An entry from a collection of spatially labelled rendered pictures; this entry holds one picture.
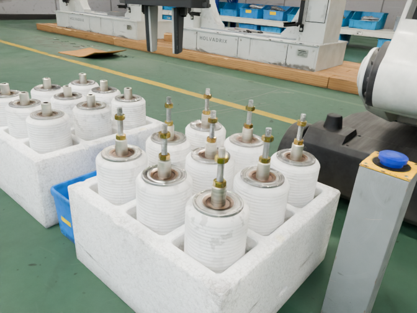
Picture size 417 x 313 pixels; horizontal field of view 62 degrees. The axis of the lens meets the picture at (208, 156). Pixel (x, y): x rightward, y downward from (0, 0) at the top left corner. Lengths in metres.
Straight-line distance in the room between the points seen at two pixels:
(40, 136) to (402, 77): 0.78
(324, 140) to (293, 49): 1.79
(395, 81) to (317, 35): 1.96
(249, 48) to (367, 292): 2.46
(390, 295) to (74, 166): 0.75
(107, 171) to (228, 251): 0.26
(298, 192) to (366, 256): 0.16
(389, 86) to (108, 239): 0.62
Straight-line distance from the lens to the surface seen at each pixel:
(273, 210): 0.59
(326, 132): 1.01
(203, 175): 0.63
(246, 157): 0.72
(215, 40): 3.13
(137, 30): 3.86
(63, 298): 0.75
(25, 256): 0.87
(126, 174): 0.64
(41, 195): 0.89
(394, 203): 0.57
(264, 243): 0.57
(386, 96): 0.81
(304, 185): 0.68
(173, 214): 0.57
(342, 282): 0.67
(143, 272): 0.61
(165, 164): 0.57
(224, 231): 0.49
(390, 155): 0.58
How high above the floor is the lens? 0.53
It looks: 25 degrees down
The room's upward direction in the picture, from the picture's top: 3 degrees clockwise
